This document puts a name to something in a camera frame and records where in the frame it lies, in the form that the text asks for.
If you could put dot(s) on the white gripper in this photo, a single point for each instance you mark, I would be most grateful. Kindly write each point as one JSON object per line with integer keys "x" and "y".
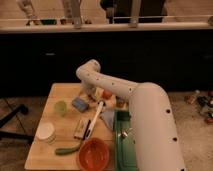
{"x": 88, "y": 89}

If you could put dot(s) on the blue sponge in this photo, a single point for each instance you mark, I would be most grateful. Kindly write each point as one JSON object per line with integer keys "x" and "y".
{"x": 80, "y": 104}

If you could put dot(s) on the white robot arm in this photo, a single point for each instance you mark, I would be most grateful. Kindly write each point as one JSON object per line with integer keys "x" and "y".
{"x": 154, "y": 129}

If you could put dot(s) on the green plastic cup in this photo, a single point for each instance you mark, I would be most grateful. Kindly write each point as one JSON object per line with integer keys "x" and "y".
{"x": 60, "y": 107}

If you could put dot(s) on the small metal cup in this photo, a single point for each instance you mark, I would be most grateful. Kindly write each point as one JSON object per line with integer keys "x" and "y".
{"x": 120, "y": 103}

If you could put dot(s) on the brown pine cone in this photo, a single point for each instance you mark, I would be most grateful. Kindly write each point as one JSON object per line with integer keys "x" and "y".
{"x": 94, "y": 96}

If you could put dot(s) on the orange fruit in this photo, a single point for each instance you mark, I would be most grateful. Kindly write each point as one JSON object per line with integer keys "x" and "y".
{"x": 106, "y": 95}

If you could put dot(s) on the black marker pen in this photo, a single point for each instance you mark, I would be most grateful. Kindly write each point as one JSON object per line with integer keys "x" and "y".
{"x": 87, "y": 129}

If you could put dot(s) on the light blue cloth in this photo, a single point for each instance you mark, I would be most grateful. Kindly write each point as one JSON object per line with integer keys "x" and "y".
{"x": 108, "y": 117}

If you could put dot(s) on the beige eraser block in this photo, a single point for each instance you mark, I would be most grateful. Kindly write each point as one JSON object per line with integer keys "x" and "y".
{"x": 81, "y": 128}

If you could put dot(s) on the green cucumber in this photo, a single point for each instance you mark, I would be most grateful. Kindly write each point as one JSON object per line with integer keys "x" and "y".
{"x": 66, "y": 151}

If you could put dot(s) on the orange plastic bowl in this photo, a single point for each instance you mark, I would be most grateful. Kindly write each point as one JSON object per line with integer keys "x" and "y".
{"x": 93, "y": 155}

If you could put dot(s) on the black chair base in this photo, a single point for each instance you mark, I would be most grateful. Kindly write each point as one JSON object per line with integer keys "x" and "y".
{"x": 11, "y": 126}

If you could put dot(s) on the green plastic tray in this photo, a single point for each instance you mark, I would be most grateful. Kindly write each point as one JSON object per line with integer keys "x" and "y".
{"x": 125, "y": 157}

